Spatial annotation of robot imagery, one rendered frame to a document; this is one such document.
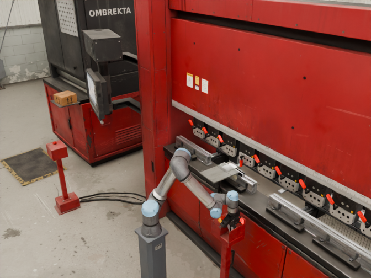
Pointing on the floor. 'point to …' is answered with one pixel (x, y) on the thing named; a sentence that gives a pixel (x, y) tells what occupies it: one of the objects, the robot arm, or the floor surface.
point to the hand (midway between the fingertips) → (231, 233)
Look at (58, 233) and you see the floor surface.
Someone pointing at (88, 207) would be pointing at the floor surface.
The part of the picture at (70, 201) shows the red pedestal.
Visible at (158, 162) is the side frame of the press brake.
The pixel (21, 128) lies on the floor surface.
